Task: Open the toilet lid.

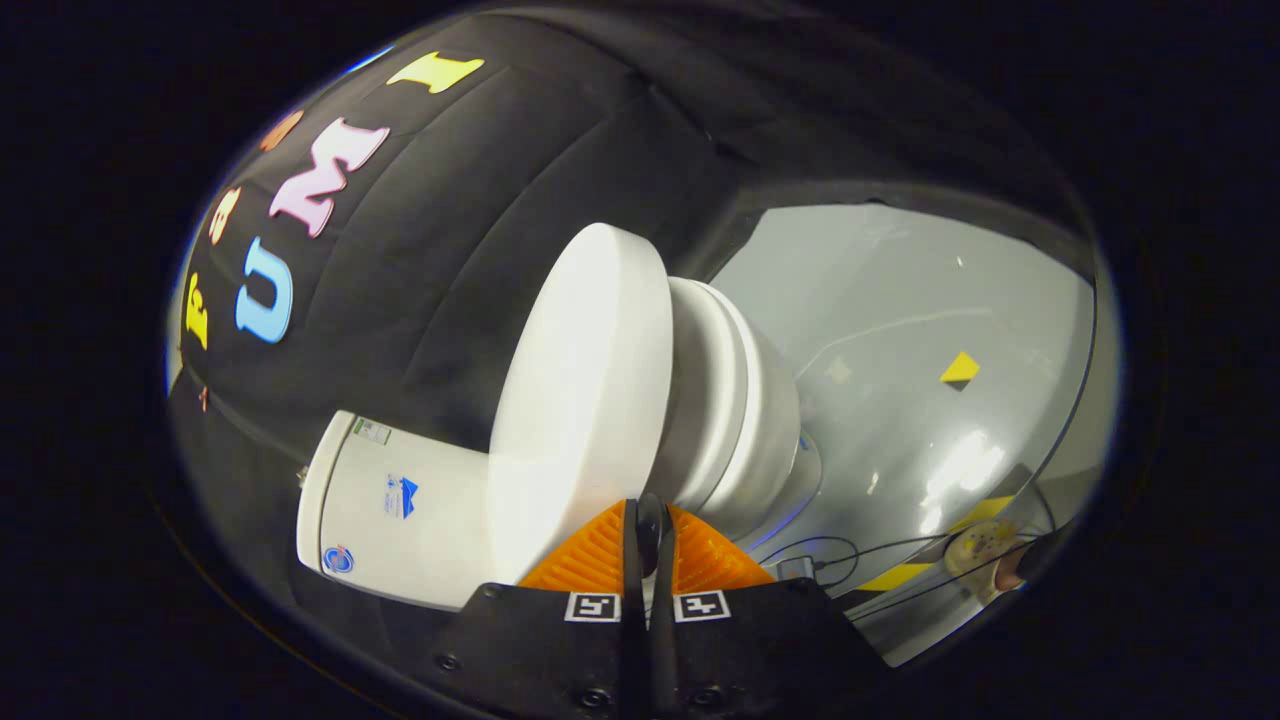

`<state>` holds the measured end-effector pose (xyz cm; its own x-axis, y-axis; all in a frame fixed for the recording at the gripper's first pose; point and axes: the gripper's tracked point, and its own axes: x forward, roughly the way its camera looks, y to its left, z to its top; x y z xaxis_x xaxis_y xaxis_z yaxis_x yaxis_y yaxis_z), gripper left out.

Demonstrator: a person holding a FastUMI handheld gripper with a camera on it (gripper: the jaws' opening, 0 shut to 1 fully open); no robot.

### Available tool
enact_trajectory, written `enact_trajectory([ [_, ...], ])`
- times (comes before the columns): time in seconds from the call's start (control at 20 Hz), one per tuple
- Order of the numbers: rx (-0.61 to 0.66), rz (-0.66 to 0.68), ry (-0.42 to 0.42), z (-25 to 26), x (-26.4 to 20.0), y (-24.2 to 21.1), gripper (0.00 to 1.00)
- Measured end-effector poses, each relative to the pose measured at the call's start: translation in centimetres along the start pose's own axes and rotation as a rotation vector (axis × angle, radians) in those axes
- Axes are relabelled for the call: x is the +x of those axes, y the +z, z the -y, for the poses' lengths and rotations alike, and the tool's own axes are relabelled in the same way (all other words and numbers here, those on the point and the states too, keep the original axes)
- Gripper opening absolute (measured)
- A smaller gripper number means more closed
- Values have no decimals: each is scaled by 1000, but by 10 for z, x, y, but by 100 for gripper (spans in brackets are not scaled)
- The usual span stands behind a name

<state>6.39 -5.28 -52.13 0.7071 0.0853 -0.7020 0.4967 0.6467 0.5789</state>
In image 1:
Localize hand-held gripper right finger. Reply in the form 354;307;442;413
648;495;893;720

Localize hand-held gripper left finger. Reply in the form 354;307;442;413
430;497;651;720

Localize white toilet lid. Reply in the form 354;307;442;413
486;221;677;587

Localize white toilet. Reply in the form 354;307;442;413
295;277;824;612

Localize yellow black floor tape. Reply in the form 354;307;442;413
853;493;1033;594

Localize beige shoe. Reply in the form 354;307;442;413
943;518;1043;603

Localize yellow black floor sticker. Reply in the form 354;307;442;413
939;350;982;393

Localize black backdrop cloth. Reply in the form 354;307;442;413
165;5;1097;661

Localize black floor cable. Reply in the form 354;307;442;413
755;533;1053;613

